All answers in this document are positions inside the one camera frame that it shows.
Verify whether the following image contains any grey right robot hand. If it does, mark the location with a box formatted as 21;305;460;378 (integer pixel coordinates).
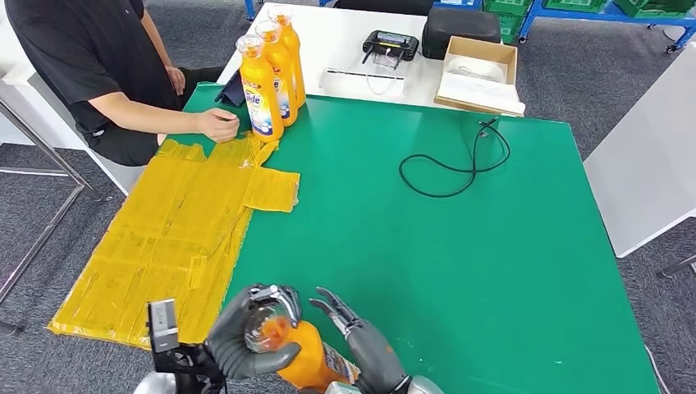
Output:
309;286;409;394

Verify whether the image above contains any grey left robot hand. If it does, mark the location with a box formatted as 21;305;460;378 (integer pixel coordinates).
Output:
206;282;304;382

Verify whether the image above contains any person's right hand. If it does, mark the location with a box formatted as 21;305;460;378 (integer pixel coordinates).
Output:
195;107;240;144

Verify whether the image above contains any person's left hand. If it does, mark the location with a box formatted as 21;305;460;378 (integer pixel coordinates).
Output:
165;65;188;96

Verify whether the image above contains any orange detergent bottle clear cap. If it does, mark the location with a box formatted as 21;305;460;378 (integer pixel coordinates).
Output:
255;20;299;127
243;304;361;392
268;5;307;108
236;33;285;144

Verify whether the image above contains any dark blue tablet case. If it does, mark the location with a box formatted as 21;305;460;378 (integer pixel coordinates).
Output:
214;69;245;107

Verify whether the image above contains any person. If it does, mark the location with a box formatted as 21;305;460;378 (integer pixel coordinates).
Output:
4;0;240;167

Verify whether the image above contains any white bench with metal legs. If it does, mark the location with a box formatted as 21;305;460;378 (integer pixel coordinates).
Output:
0;59;131;336

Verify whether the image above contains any yellow tape sheet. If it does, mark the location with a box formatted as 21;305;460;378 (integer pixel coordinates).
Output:
48;130;302;350

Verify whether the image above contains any green table mat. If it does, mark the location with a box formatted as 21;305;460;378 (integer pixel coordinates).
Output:
160;81;662;394

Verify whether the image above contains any white table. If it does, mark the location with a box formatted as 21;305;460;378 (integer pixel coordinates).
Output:
583;43;696;279
216;1;519;117

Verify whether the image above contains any black remote controller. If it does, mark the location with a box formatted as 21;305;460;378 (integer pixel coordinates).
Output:
361;30;420;65

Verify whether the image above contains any white foam sheet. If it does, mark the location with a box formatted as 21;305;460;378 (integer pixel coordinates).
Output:
437;71;527;115

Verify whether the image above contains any black carrying case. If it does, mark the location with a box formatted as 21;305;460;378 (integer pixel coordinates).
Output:
421;6;502;60

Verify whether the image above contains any white plastic bag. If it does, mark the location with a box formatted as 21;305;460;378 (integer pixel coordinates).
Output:
446;55;509;83

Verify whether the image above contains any open cardboard box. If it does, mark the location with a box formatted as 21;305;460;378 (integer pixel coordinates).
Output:
433;34;527;117

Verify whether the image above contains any green plastic crate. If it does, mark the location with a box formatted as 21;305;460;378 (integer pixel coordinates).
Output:
543;0;611;14
613;0;696;20
498;14;524;44
482;0;535;17

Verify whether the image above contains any blue metal shelf rack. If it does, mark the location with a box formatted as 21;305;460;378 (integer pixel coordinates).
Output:
517;0;696;54

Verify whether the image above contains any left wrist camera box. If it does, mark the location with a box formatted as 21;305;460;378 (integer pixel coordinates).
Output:
146;297;210;376

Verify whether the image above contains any thin white cable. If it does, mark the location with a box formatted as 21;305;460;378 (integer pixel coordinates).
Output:
365;48;406;96

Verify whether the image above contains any black cable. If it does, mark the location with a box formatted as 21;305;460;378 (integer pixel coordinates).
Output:
397;117;512;199

